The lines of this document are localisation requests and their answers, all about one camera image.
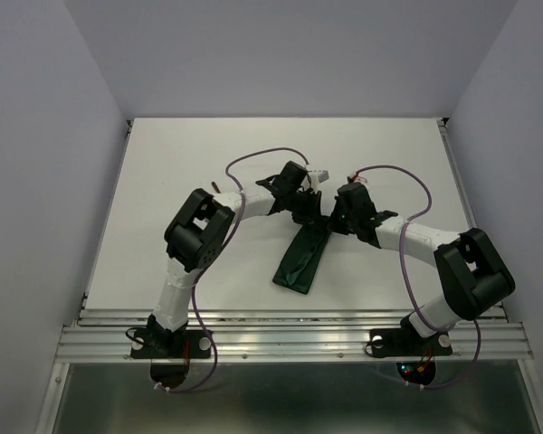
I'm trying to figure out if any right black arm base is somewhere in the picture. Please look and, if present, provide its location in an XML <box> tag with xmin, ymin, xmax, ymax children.
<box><xmin>364</xmin><ymin>317</ymin><xmax>453</xmax><ymax>359</ymax></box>

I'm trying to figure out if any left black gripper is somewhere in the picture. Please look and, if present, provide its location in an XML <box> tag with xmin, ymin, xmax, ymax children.
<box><xmin>285</xmin><ymin>189</ymin><xmax>324</xmax><ymax>231</ymax></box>

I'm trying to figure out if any dark green cloth napkin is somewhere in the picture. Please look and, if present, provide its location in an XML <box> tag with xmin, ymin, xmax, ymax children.
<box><xmin>272</xmin><ymin>226</ymin><xmax>331</xmax><ymax>295</ymax></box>

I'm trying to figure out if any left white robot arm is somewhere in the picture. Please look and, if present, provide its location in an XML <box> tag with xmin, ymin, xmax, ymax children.
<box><xmin>148</xmin><ymin>161</ymin><xmax>329</xmax><ymax>356</ymax></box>

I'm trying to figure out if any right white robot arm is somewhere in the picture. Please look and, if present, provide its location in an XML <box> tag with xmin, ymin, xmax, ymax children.
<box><xmin>329</xmin><ymin>182</ymin><xmax>516</xmax><ymax>353</ymax></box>

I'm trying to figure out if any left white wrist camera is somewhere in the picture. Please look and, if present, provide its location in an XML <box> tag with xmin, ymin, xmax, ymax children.
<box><xmin>308</xmin><ymin>169</ymin><xmax>329</xmax><ymax>184</ymax></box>

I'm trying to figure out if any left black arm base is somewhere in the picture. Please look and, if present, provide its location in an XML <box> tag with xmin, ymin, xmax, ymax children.
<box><xmin>125</xmin><ymin>326</ymin><xmax>212</xmax><ymax>360</ymax></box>

